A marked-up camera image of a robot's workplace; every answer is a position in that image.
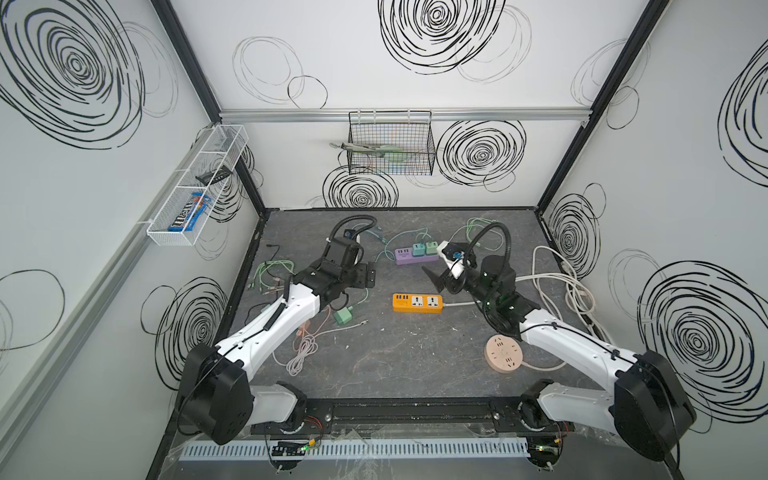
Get green thin cable bundle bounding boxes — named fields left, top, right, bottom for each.
left=250, top=259, right=301, bottom=295

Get purple power strip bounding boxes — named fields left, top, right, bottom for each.
left=394, top=245, right=440, bottom=266

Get orange power strip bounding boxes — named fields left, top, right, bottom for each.
left=392, top=293, right=444, bottom=314

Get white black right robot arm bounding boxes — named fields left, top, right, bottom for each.
left=426, top=253, right=696, bottom=462

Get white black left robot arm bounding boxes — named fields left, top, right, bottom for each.
left=175, top=234, right=375, bottom=445

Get round pink power socket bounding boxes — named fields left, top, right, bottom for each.
left=484, top=334, right=523, bottom=374

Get left black corrugated conduit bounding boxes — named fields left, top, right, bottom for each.
left=328, top=214, right=378, bottom=239

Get green tongs in basket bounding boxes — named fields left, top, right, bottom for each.
left=329, top=142, right=416, bottom=167

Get black remote control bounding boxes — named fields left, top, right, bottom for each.
left=195, top=165, right=232, bottom=187

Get blue candy packet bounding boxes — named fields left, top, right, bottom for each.
left=167, top=192, right=210, bottom=232

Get black corrugated cable conduit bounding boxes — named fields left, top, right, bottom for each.
left=466, top=221, right=512, bottom=265

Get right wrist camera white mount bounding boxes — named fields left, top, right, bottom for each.
left=438, top=241, right=470, bottom=279

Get brown thin cable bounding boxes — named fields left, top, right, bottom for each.
left=290, top=311, right=334, bottom=355

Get white coiled power cable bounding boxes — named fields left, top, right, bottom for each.
left=515, top=244, right=601, bottom=337

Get white thin charging cable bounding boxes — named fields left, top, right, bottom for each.
left=272, top=320, right=368, bottom=378

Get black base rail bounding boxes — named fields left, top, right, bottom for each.
left=248, top=397, right=575, bottom=438

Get black wire wall basket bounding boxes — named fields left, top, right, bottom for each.
left=344, top=109, right=437, bottom=176

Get white wire wall shelf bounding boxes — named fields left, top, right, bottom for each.
left=147, top=124, right=248, bottom=247

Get white slotted cable duct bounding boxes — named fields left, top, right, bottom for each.
left=179, top=437, right=530, bottom=461

